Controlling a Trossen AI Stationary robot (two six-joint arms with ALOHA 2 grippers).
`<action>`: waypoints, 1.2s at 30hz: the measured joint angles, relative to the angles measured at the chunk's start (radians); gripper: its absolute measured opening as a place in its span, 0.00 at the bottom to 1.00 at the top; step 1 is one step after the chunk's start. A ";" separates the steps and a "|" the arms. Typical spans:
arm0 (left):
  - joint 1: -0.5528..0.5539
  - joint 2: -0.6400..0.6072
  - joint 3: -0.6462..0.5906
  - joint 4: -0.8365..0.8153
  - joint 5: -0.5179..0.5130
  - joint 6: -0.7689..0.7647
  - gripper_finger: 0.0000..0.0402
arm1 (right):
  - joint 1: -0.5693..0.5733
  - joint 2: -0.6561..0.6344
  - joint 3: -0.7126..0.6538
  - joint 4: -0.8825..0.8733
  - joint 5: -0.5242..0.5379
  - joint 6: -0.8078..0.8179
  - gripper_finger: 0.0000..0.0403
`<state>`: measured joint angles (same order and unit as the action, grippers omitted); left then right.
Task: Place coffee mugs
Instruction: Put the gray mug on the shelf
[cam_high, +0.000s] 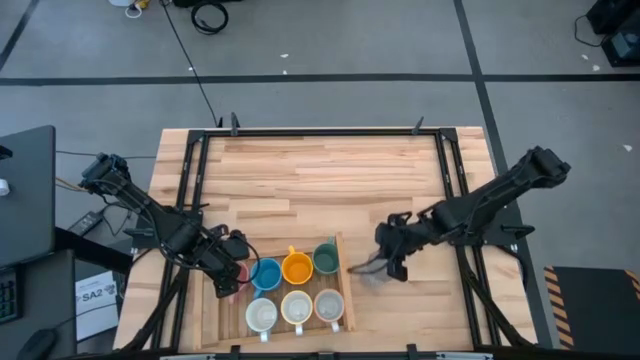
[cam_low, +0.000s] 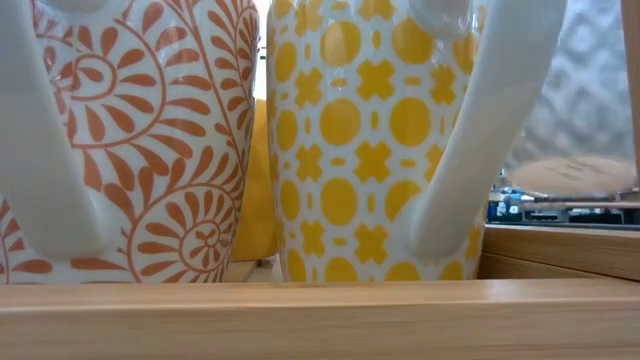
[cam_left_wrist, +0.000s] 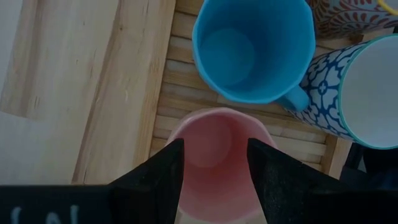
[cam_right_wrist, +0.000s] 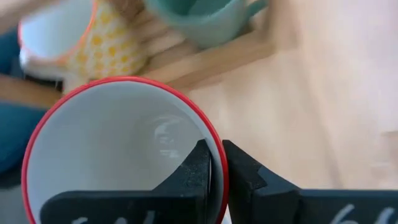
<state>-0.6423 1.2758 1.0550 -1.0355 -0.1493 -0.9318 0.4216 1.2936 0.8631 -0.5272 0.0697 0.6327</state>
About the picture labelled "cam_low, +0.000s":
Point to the yellow dot-pattern white mug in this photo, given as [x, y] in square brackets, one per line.
[360, 150]

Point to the grey ikat-pattern white mug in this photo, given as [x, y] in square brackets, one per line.
[580, 100]

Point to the plain yellow mug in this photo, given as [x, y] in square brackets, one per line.
[257, 200]

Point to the light wooden slatted tray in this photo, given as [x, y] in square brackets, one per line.
[320, 320]

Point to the cluttered background work table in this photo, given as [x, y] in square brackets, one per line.
[550, 212]

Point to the orange leaf-pattern white mug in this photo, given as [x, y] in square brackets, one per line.
[150, 150]

